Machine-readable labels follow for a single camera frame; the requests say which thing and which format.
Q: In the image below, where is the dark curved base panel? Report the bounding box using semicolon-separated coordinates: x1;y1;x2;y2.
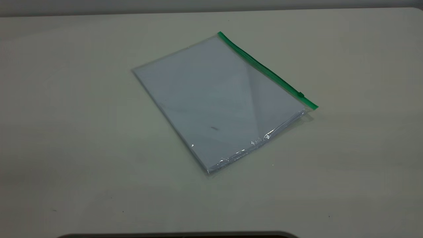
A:
56;231;299;238

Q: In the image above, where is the clear zip bag green strip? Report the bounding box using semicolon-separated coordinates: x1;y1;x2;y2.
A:
132;31;319;175

